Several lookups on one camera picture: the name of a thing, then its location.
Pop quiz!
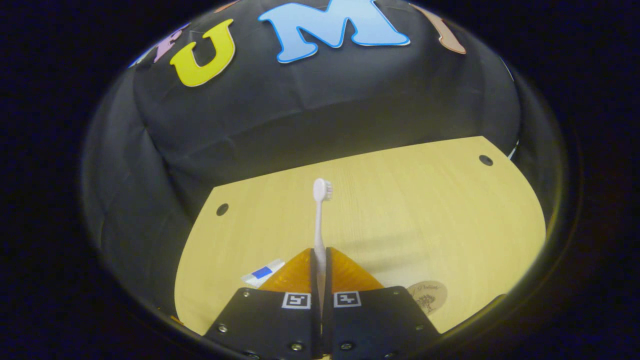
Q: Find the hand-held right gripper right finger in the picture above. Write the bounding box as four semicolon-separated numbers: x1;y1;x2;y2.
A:
322;246;442;360

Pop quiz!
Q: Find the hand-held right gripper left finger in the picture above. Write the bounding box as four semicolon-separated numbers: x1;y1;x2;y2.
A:
205;247;321;360

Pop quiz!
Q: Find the white toothpaste tube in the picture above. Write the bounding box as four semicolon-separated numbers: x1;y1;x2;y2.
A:
241;258;286;289

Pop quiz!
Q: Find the round cork coaster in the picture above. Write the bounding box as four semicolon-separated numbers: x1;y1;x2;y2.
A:
406;280;449;317

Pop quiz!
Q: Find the white toothbrush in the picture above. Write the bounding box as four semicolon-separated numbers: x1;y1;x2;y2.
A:
312;178;334;313

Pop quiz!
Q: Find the light wooden desktop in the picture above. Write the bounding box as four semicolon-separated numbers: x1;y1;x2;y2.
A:
174;136;547;337

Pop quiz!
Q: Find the black backdrop cloth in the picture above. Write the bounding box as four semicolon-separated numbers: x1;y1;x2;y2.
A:
80;0;566;323

